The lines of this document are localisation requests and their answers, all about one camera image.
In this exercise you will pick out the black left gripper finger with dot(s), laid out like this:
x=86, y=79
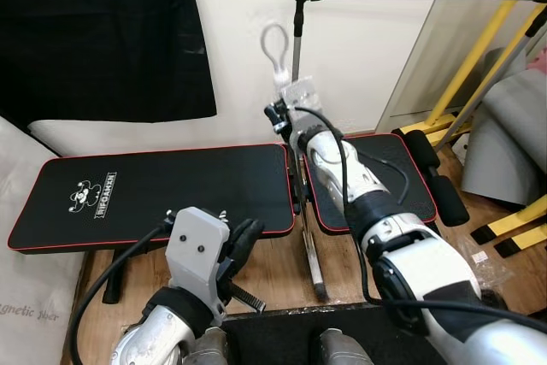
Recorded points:
x=254, y=241
x=235, y=238

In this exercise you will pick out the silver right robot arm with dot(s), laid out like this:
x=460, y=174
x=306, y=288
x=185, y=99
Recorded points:
x=410, y=271

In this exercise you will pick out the black floor mat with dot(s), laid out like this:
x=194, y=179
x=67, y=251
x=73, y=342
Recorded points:
x=273, y=339

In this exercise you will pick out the silver robot left leg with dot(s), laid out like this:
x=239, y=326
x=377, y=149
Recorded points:
x=205, y=350

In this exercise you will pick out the silver robot leg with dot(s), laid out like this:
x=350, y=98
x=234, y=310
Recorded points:
x=205, y=350
x=342, y=350

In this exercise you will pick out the short black bench pad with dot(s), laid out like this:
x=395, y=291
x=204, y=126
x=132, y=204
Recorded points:
x=380, y=143

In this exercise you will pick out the black bench leg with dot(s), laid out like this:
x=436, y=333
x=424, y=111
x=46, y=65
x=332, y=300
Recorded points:
x=115, y=279

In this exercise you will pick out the silver robot right leg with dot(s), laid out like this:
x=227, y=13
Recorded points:
x=342, y=350

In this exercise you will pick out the white bedding roll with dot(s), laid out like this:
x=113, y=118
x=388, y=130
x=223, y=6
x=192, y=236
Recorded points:
x=128, y=136

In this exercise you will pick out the black foam bench roller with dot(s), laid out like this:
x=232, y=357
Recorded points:
x=436, y=181

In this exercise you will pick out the frosted glass panel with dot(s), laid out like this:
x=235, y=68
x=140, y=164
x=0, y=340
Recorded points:
x=444, y=57

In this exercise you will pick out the black hanging cloth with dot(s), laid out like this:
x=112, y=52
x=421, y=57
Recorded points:
x=102, y=32

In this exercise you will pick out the white printed fabric bag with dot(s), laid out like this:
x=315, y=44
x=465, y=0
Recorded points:
x=34, y=297

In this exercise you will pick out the grey rolled yoga mat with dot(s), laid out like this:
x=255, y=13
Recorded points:
x=513, y=143

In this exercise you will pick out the clear plastic wrapper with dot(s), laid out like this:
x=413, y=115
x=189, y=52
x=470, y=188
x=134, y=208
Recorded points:
x=491, y=267

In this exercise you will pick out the pink foam mat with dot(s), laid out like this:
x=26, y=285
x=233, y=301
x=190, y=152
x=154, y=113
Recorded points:
x=540, y=59

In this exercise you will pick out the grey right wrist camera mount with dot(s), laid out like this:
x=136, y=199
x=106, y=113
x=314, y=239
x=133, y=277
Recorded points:
x=301, y=100

